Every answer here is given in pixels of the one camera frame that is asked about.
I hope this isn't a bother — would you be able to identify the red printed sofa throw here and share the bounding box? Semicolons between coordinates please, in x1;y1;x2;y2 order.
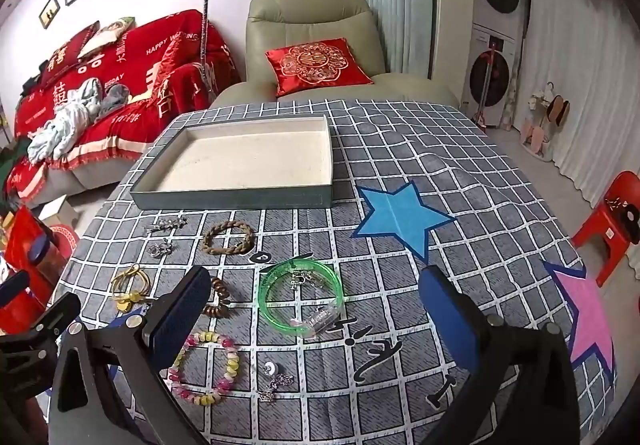
12;9;241;176

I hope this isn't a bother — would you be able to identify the white curtain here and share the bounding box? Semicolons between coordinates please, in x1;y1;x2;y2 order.
525;0;640;211

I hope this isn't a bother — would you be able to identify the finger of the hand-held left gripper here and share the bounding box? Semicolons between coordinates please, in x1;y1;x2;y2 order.
20;294;82;356
0;270;32;308

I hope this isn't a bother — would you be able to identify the red satin pillow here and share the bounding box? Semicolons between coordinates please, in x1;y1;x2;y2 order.
47;22;101;86

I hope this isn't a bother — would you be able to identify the grey-green jewelry tray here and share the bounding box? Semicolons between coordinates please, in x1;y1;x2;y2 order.
130;115;335;211

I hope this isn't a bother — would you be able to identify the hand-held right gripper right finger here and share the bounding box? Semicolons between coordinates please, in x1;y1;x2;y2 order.
419;266;591;445

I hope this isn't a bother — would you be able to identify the white washing machine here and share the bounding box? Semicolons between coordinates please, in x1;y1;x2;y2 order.
460;22;523;128

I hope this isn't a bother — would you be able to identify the red plastic stool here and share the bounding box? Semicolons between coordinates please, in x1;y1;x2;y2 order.
570;171;640;287

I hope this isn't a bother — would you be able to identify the small black picture frame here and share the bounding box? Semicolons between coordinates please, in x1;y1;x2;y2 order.
39;0;61;28

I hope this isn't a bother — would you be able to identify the blue lidded jar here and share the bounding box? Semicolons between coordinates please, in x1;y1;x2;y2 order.
27;232;66;281

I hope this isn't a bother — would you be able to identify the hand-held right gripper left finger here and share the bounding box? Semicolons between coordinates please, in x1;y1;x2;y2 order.
50;266;213;445

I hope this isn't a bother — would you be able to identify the pale vertical blind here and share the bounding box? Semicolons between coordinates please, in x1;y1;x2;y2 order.
362;0;436;76

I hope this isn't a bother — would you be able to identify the grey clothing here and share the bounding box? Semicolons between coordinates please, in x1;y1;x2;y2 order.
95;82;132;118

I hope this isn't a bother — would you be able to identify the flexible phone holder stand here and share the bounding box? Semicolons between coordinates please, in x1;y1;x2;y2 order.
197;0;232;101

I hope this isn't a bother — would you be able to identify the braided tan rope bracelet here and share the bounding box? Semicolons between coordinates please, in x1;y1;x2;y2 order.
202;220;253;257

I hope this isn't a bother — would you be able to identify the red round patterned mat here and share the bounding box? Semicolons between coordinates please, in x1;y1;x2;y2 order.
47;222;81;256

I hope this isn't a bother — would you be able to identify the brown spiral hair tie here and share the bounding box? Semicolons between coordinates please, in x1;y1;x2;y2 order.
202;276;231;318

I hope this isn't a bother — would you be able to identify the red embroidered cushion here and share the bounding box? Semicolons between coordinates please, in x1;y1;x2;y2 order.
265;38;375;97

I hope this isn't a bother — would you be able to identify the grey checked star blanket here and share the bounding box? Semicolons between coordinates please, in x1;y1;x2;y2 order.
47;98;618;445

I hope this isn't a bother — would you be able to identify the small cardboard box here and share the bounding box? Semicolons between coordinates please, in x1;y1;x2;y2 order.
37;195;78;228

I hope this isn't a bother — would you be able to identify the silver necklace white pendant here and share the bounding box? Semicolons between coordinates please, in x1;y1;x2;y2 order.
257;360;296;403

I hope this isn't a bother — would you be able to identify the pale green armchair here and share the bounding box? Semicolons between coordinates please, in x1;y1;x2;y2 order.
210;0;461;118

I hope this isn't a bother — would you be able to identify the grey sofa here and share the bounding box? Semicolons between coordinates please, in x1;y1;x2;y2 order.
15;125;166;206

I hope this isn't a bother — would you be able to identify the small silver charm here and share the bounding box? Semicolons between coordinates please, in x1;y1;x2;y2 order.
287;270;326;291

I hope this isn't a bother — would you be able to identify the light blue clothing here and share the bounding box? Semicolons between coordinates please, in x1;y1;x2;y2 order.
27;79;106;163

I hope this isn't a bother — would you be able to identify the red storage container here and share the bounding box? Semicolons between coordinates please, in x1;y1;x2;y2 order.
0;205;68;326

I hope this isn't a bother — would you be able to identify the pastel beaded bracelet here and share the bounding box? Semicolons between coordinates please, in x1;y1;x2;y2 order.
167;331;241;406

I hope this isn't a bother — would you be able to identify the red handled mop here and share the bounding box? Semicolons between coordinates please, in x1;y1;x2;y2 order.
475;48;497;133

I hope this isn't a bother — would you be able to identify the silver leaf brooch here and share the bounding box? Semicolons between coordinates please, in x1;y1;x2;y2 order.
144;218;188;233

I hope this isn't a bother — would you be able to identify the green translucent bangle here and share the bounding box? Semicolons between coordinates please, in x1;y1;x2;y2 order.
260;260;346;328

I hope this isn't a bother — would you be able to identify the small hanger stand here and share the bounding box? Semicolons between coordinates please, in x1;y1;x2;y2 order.
520;82;571;158

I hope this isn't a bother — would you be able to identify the white green printed pillow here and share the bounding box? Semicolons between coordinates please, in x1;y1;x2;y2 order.
77;16;136;58

